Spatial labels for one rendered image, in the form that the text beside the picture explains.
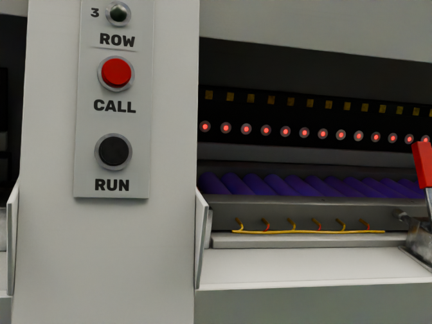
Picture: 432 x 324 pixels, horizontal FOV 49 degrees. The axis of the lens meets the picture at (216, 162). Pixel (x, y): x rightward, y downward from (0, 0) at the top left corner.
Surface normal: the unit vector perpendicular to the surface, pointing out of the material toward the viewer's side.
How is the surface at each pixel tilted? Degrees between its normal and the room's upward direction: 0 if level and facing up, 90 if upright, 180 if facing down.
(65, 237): 90
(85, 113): 90
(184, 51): 90
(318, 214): 110
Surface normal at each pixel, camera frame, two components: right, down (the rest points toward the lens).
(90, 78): 0.28, -0.08
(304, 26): 0.25, 0.27
